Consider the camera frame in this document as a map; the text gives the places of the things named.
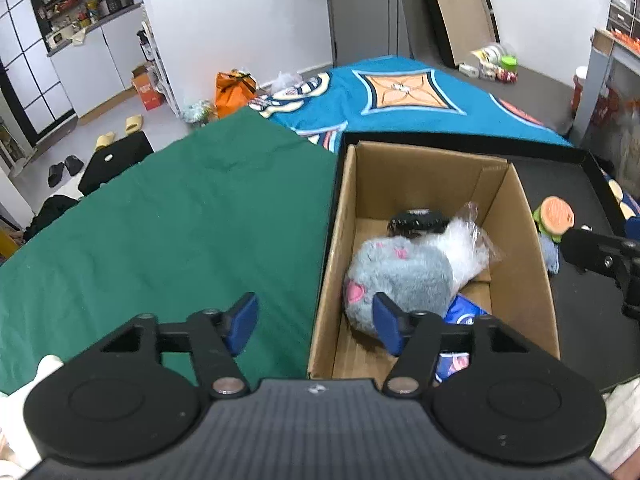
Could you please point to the orange bag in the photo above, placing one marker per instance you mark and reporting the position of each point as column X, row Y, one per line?
column 234, row 92

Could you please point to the black-framed brown board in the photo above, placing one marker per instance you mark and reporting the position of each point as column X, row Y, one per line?
column 460, row 10

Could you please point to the white and orange cup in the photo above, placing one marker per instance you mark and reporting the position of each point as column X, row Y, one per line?
column 580, row 87

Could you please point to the green cup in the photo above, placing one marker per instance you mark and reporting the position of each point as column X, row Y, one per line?
column 509, row 63

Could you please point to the orange cardboard box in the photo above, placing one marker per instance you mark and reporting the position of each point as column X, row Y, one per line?
column 147, row 89

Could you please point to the small red toys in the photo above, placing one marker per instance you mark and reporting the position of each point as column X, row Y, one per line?
column 506, row 77

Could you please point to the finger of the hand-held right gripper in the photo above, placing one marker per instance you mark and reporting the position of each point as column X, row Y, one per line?
column 592, row 254

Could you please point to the black shallow tray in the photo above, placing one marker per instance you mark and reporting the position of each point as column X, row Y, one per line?
column 585, row 330

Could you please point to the black-framed glass door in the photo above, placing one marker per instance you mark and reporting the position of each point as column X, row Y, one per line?
column 27, row 55

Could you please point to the dark clothing pile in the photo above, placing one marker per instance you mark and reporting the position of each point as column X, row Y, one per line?
column 50, row 212

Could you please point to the grey plush toy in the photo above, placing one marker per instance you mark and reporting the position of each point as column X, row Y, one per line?
column 405, row 270

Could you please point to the green cloth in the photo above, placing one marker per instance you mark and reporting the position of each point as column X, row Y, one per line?
column 175, row 220

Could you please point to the grey drawer unit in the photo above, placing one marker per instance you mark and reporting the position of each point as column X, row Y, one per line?
column 625, row 2

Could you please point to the black stool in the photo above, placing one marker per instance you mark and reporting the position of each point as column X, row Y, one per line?
column 117, row 160

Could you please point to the black slipper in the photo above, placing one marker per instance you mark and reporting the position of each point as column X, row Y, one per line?
column 56, row 174
column 74, row 164

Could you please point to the clear plastic bag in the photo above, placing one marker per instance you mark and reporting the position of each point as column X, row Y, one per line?
column 287, row 80

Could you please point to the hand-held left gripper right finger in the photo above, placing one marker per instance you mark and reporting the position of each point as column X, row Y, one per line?
column 387, row 322

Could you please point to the black device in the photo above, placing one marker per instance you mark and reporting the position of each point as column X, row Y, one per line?
column 417, row 222

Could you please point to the white kitchen cabinets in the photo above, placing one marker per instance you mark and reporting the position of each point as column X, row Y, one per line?
column 110, row 45

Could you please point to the small white boxes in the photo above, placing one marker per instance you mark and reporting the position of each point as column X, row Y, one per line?
column 472, row 70

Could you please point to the clear bag of white beads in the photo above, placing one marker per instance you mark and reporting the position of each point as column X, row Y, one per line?
column 467, row 245

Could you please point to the brown cardboard box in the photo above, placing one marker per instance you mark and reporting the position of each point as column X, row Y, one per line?
column 530, row 280

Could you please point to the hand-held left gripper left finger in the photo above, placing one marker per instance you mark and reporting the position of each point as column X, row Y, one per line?
column 242, row 319

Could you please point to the blue patterned blanket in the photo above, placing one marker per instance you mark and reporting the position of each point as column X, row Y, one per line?
column 440, row 120

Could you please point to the burger plush toy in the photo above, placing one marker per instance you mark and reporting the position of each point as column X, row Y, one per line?
column 555, row 215

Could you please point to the yellow slipper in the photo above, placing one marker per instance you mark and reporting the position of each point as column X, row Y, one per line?
column 134, row 123
column 105, row 140

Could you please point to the blue tissue packet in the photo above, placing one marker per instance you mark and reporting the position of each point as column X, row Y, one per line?
column 459, row 316

